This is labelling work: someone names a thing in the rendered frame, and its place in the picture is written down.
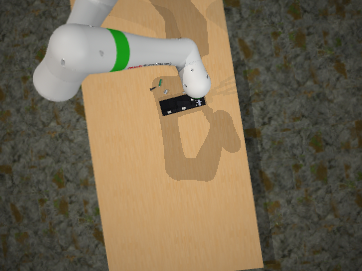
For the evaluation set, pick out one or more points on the black rack of labelled bins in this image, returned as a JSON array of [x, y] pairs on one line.
[[182, 103]]

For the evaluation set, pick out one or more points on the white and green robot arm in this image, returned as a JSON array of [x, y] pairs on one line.
[[76, 50]]

